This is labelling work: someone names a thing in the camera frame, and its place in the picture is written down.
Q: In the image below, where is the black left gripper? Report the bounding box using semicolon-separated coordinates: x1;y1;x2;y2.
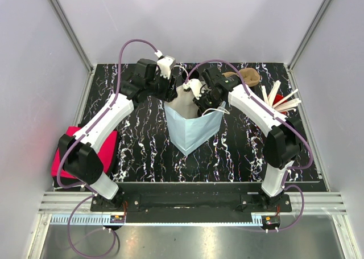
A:
146;69;177;102

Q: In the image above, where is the light blue paper bag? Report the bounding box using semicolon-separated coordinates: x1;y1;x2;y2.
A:
164;81;230;157

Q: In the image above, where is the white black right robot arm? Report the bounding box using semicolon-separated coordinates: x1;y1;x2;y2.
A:
184;66;302;212

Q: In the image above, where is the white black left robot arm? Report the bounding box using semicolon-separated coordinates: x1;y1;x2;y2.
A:
58;56;177;211

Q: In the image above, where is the white wrapped straw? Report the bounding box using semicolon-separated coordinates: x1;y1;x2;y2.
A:
261;85;271;106
275;98;301;113
283;89;299;103
268;80;281;106

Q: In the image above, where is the red plastic cup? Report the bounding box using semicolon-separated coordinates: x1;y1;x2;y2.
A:
273;94;284;108

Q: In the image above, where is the pink cloth on black pad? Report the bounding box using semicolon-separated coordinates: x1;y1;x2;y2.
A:
51;130;120;188

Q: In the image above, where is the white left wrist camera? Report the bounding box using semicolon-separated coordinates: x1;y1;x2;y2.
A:
155;50;176;80

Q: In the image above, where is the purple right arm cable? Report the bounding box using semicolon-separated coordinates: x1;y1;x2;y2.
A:
184;59;314;233

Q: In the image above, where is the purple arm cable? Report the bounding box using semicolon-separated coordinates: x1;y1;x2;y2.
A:
184;59;314;233
55;38;163;256

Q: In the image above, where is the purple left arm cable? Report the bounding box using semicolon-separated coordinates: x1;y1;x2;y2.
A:
55;38;163;256

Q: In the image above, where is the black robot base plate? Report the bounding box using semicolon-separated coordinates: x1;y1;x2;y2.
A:
90;182;292;226

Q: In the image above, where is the aluminium frame post left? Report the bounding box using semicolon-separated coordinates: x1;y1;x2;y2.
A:
42;0;94;72

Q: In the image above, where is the aluminium frame post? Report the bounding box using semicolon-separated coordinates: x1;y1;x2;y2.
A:
42;0;94;72
287;0;342;71

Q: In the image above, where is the aluminium frame post right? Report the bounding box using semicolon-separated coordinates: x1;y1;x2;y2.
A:
287;0;342;71

